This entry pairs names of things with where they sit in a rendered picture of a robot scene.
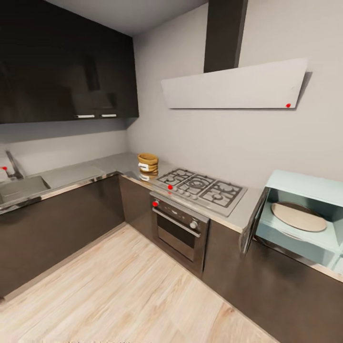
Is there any popcorn bag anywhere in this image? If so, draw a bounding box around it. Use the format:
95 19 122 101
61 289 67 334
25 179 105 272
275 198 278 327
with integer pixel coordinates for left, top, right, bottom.
138 153 159 173

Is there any microwave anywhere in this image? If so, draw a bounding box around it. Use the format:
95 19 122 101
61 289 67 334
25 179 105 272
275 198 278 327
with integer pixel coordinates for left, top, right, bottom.
239 169 343 260

